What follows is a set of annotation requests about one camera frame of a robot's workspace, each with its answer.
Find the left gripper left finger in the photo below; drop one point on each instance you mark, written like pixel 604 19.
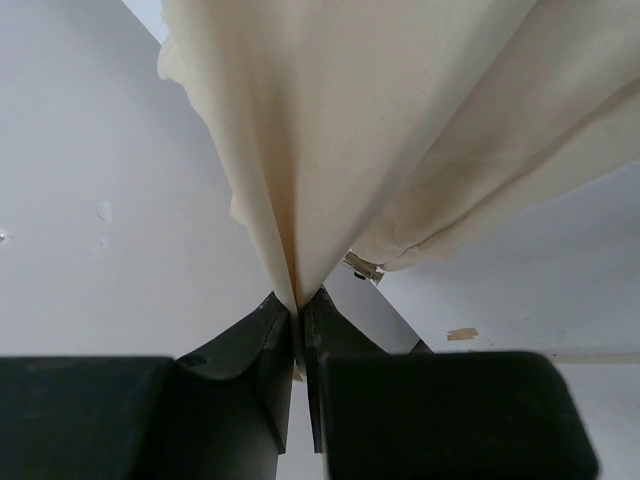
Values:
pixel 233 351

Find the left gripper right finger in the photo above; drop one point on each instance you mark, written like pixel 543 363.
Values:
pixel 327 331

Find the beige trousers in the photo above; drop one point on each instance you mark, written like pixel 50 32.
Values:
pixel 401 130

